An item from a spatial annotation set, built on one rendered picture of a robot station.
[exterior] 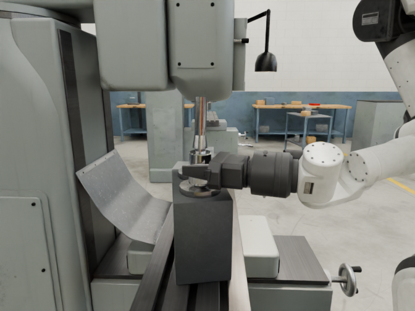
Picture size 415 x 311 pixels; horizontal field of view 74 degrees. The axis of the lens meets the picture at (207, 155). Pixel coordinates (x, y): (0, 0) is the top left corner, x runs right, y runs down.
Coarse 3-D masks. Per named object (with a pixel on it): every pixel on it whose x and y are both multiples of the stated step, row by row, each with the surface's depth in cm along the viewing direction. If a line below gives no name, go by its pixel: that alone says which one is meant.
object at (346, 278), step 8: (344, 264) 103; (328, 272) 102; (344, 272) 104; (352, 272) 99; (360, 272) 101; (336, 280) 102; (344, 280) 102; (352, 280) 98; (344, 288) 104; (352, 288) 97; (352, 296) 99
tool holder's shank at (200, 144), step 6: (198, 96) 54; (204, 96) 54; (198, 102) 53; (204, 102) 53; (198, 108) 53; (204, 108) 53; (198, 114) 53; (204, 114) 54; (198, 120) 54; (204, 120) 54; (198, 126) 54; (204, 126) 54; (198, 132) 54; (204, 132) 55; (198, 138) 55; (204, 138) 55; (198, 144) 55; (204, 144) 55; (198, 150) 55; (204, 150) 56
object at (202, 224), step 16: (176, 176) 68; (176, 192) 58; (192, 192) 55; (208, 192) 55; (224, 192) 58; (176, 208) 53; (192, 208) 53; (208, 208) 54; (224, 208) 54; (176, 224) 54; (192, 224) 54; (208, 224) 55; (224, 224) 55; (176, 240) 55; (192, 240) 55; (208, 240) 56; (224, 240) 56; (176, 256) 56; (192, 256) 56; (208, 256) 57; (224, 256) 57; (176, 272) 57; (192, 272) 57; (208, 272) 58; (224, 272) 58
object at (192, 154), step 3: (192, 150) 58; (189, 153) 56; (192, 153) 55; (195, 153) 55; (198, 153) 55; (201, 153) 55; (204, 153) 55; (207, 153) 55; (210, 153) 56; (189, 156) 56; (192, 156) 55; (195, 156) 55; (198, 156) 54; (201, 156) 54; (204, 156) 55; (207, 156) 55; (210, 156) 56; (198, 159) 55; (201, 159) 55
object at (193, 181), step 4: (192, 160) 55; (196, 160) 55; (200, 160) 55; (204, 160) 55; (208, 160) 55; (192, 164) 55; (192, 180) 56; (196, 180) 56; (200, 180) 56; (204, 180) 56; (192, 184) 56; (196, 184) 56; (200, 184) 56; (204, 184) 56
